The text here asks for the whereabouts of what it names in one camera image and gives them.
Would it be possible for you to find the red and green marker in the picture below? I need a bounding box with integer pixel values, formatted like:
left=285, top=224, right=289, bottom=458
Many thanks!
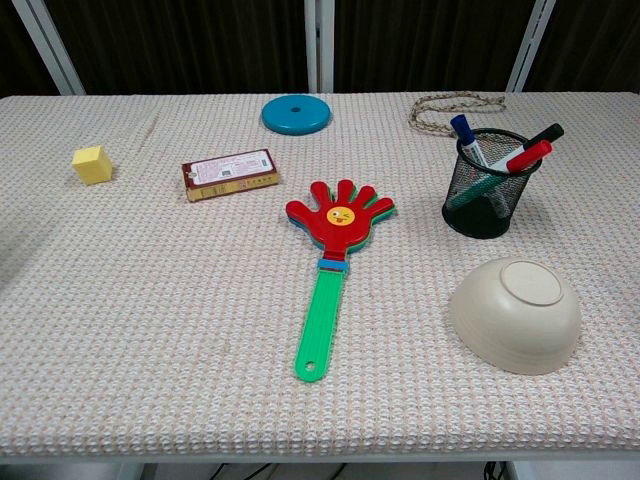
left=449, top=140, right=554, bottom=211

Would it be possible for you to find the black cup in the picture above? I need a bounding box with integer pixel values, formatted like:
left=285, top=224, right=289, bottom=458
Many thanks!
left=441, top=128, right=543, bottom=240

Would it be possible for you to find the blue and white marker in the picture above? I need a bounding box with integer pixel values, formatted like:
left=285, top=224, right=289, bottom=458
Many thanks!
left=450, top=114, right=495, bottom=172

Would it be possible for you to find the black cap marker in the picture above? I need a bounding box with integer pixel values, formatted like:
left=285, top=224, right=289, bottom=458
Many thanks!
left=488, top=123, right=565, bottom=173

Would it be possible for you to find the red green hand clapper toy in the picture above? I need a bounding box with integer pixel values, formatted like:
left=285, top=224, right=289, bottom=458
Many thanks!
left=285, top=179, right=396, bottom=384

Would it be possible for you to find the blue round disc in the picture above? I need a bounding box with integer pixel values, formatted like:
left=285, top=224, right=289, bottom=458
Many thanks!
left=260, top=94, right=334, bottom=136

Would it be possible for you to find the beige woven tablecloth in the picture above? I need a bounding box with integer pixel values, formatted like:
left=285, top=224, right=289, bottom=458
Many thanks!
left=0, top=91, right=640, bottom=459

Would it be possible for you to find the cream upturned bowl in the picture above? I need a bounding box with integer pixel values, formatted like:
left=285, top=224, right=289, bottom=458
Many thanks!
left=448, top=256, right=583, bottom=376

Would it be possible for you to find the yellow cube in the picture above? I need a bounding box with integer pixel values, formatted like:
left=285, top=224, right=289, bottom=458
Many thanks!
left=71, top=145, right=114, bottom=187

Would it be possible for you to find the braided beige rope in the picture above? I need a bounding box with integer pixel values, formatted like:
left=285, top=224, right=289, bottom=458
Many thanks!
left=408, top=90, right=507, bottom=140

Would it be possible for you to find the white upright frame post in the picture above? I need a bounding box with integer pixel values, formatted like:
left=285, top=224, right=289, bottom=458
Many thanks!
left=304, top=0, right=335, bottom=95

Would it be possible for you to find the white slanted frame post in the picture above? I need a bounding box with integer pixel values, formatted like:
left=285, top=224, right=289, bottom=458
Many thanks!
left=504, top=0, right=557, bottom=93
left=12, top=0, right=86, bottom=96

